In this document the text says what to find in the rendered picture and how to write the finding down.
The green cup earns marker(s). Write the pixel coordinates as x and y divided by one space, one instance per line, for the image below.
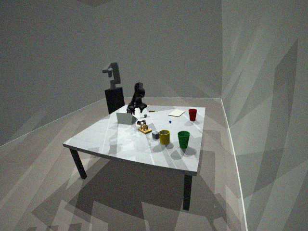
183 137

